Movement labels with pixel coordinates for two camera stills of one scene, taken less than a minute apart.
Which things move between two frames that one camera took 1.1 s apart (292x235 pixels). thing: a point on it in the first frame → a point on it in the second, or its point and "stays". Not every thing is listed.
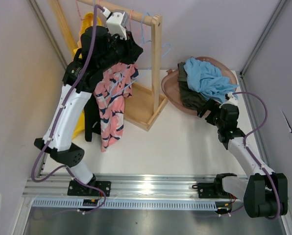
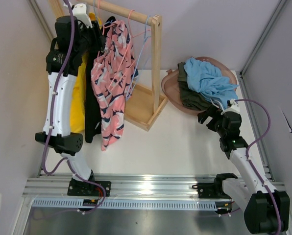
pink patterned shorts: (109, 92) stays
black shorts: (92, 118) stays
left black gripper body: (121, 50) → (90, 40)
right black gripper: (210, 105) → (213, 112)
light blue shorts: (206, 78) stays
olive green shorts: (191, 99) stays
